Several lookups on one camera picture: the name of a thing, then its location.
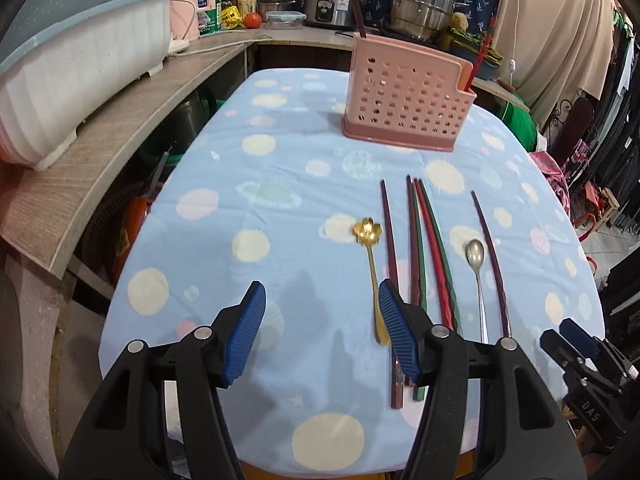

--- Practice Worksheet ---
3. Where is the dark maroon thin chopstick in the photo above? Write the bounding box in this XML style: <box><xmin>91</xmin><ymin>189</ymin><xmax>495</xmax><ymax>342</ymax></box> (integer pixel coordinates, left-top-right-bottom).
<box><xmin>471</xmin><ymin>191</ymin><xmax>512</xmax><ymax>337</ymax></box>

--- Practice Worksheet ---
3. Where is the green chopstick gold band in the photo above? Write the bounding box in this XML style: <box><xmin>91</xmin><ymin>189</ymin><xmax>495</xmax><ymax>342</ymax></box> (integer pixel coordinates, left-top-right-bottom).
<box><xmin>409</xmin><ymin>181</ymin><xmax>431</xmax><ymax>402</ymax></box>

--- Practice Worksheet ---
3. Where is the green twisted chopstick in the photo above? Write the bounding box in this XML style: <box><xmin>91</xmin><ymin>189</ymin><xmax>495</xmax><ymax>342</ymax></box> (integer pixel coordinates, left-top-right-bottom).
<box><xmin>418</xmin><ymin>179</ymin><xmax>463</xmax><ymax>335</ymax></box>

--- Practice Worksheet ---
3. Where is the dark brown chopstick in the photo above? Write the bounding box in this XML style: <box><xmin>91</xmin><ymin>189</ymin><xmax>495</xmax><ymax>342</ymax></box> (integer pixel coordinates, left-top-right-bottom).
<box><xmin>380</xmin><ymin>180</ymin><xmax>405</xmax><ymax>410</ymax></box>

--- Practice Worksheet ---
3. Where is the silver long spoon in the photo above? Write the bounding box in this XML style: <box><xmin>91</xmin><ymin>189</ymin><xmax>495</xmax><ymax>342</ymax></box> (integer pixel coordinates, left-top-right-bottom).
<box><xmin>465</xmin><ymin>238</ymin><xmax>489</xmax><ymax>344</ymax></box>

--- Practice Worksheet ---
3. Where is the bright red chopstick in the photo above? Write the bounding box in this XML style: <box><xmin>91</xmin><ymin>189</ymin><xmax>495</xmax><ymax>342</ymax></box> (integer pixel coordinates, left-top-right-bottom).
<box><xmin>413</xmin><ymin>178</ymin><xmax>454</xmax><ymax>330</ymax></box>

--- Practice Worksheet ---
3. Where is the dark red twisted chopstick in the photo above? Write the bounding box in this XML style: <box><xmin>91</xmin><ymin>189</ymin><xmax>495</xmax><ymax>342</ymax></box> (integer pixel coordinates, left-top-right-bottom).
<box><xmin>406</xmin><ymin>176</ymin><xmax>420</xmax><ymax>306</ymax></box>

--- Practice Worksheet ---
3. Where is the gold flower spoon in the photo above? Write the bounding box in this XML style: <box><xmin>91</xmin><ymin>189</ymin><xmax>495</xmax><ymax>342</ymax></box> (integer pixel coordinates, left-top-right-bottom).
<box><xmin>352</xmin><ymin>218</ymin><xmax>390</xmax><ymax>346</ymax></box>

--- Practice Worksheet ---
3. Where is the red curved chopstick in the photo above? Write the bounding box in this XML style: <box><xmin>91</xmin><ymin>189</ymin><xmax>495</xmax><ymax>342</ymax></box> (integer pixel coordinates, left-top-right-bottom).
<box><xmin>464</xmin><ymin>16</ymin><xmax>498</xmax><ymax>91</ymax></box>

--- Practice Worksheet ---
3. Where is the green cloth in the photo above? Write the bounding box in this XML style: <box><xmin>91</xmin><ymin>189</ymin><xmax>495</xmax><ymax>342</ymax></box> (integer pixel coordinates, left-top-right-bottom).
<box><xmin>498</xmin><ymin>102</ymin><xmax>538</xmax><ymax>153</ymax></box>

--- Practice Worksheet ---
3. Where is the wooden counter shelf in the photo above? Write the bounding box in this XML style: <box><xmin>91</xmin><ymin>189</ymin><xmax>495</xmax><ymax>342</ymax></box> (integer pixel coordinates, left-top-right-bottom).
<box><xmin>0</xmin><ymin>24</ymin><xmax>532</xmax><ymax>281</ymax></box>

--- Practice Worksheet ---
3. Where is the blue planet pattern tablecloth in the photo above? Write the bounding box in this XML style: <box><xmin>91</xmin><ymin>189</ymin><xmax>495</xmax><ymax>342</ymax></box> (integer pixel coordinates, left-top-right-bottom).
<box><xmin>99</xmin><ymin>70</ymin><xmax>604</xmax><ymax>478</ymax></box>

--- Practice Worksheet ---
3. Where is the pink perforated utensil holder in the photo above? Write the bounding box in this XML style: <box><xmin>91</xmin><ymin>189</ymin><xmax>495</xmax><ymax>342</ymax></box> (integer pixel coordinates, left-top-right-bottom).
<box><xmin>342</xmin><ymin>34</ymin><xmax>476</xmax><ymax>152</ymax></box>

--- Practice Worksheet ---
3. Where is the beige hanging cloth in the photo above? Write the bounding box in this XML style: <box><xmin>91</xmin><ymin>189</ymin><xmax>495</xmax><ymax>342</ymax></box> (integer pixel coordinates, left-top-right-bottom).
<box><xmin>494</xmin><ymin>0</ymin><xmax>614</xmax><ymax>124</ymax></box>

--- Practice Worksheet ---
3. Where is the stainless steel pot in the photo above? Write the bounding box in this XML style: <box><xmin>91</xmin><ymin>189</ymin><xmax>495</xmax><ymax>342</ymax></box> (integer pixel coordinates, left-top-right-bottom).
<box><xmin>386</xmin><ymin>0</ymin><xmax>457</xmax><ymax>42</ymax></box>

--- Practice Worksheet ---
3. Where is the white dish drainer tub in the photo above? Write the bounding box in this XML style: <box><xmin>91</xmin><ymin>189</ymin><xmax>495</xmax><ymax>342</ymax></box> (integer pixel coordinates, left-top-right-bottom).
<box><xmin>1</xmin><ymin>0</ymin><xmax>171</xmax><ymax>171</ymax></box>

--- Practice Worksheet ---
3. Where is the red tomato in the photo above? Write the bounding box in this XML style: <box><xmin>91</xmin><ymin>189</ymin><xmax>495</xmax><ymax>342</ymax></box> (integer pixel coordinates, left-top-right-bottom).
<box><xmin>243</xmin><ymin>12</ymin><xmax>262</xmax><ymax>29</ymax></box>

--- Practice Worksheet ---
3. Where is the clear food container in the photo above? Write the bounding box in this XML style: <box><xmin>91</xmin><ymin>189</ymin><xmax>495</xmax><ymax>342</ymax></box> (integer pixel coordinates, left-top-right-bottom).
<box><xmin>266</xmin><ymin>11</ymin><xmax>307</xmax><ymax>30</ymax></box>

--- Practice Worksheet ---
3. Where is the yellow oil bottle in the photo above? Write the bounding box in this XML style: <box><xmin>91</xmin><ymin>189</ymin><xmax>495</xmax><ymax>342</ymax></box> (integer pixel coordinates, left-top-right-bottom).
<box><xmin>238</xmin><ymin>0</ymin><xmax>258</xmax><ymax>18</ymax></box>

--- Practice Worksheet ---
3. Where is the pink appliance box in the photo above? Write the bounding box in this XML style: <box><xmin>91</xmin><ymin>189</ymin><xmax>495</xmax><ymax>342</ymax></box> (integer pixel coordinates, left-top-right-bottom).
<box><xmin>169</xmin><ymin>0</ymin><xmax>216</xmax><ymax>41</ymax></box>

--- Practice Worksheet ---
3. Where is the silver rice cooker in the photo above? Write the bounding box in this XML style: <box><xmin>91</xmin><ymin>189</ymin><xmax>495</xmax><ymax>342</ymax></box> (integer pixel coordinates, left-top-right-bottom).
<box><xmin>304</xmin><ymin>0</ymin><xmax>356</xmax><ymax>30</ymax></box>

